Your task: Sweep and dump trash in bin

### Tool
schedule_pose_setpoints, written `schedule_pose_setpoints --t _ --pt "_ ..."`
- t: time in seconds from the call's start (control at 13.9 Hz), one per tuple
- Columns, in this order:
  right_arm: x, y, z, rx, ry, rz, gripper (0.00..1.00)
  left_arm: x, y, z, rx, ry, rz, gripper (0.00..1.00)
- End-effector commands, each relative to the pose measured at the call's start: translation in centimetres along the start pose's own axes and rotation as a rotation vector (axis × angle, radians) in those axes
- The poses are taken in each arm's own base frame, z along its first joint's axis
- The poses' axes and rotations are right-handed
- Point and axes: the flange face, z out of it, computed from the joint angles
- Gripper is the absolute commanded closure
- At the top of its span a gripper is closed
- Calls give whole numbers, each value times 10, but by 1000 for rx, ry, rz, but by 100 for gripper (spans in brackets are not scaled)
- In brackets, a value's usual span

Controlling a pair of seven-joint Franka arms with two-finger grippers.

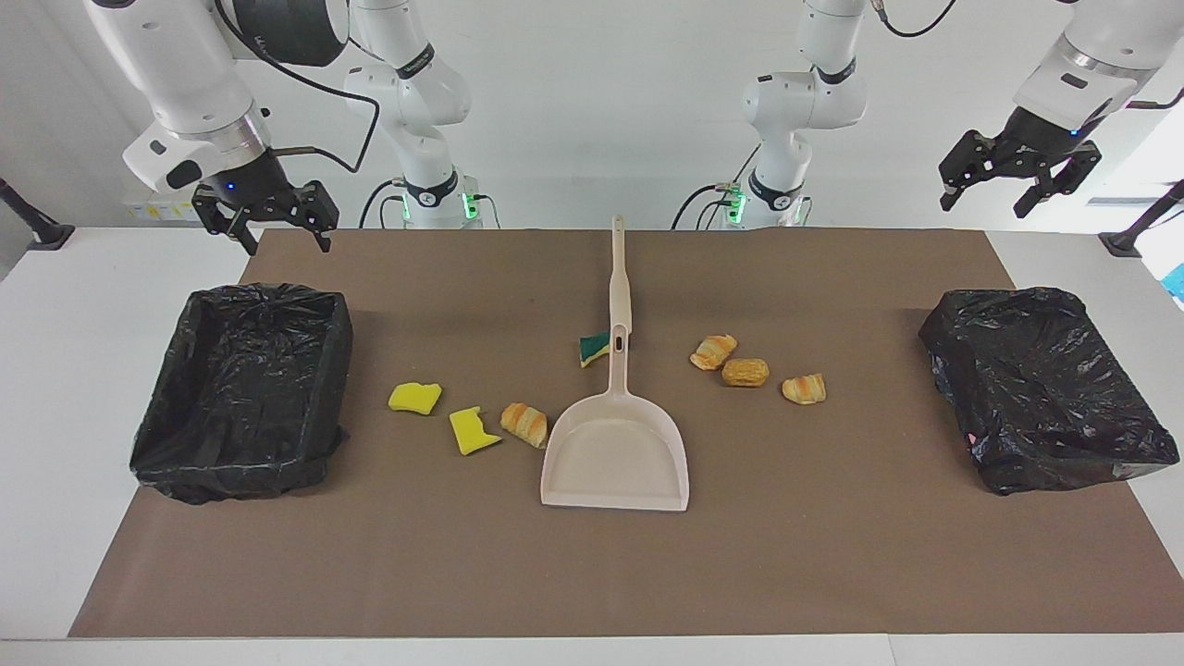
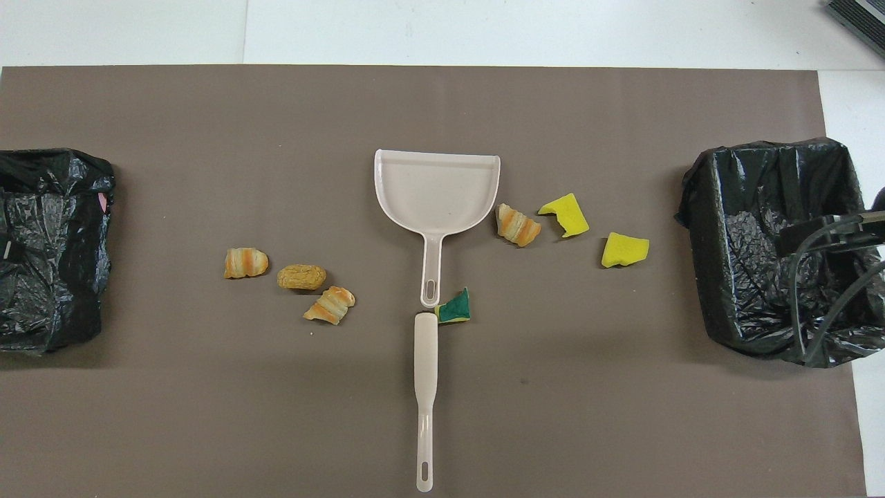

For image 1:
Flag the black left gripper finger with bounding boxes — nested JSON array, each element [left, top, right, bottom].
[[939, 129, 997, 213], [1015, 141, 1102, 219]]

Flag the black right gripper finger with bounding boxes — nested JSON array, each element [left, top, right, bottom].
[[292, 180, 340, 253], [192, 185, 261, 257]]

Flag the beige brush black bristles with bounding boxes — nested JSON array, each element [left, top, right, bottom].
[[608, 215, 634, 336]]

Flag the pale pastry piece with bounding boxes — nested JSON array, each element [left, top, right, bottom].
[[690, 334, 739, 372]]

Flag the beige plastic dustpan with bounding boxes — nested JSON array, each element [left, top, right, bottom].
[[540, 326, 690, 512]]

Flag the open bin with black bag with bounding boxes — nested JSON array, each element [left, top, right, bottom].
[[129, 283, 354, 505]]

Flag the bin wrapped in black bag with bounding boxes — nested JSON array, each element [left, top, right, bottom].
[[919, 287, 1180, 496]]

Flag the notched yellow sponge piece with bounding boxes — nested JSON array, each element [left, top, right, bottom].
[[449, 406, 503, 457]]

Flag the large striped croissant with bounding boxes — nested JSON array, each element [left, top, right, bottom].
[[499, 402, 549, 450]]

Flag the brown table mat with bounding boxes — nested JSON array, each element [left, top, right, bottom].
[[68, 228, 1184, 639]]

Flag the black base power cable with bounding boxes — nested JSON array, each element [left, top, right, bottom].
[[672, 143, 761, 230], [359, 179, 408, 229]]

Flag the white wall box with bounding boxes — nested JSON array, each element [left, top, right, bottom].
[[123, 190, 200, 221]]

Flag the black camera stand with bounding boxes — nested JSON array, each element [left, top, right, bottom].
[[1099, 180, 1184, 258], [0, 178, 75, 251]]

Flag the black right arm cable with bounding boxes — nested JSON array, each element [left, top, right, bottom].
[[216, 0, 382, 175]]

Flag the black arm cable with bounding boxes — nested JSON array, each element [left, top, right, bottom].
[[216, 0, 382, 175], [869, 0, 1184, 110]]

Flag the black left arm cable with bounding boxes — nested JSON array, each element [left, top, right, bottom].
[[869, 0, 1184, 110]]

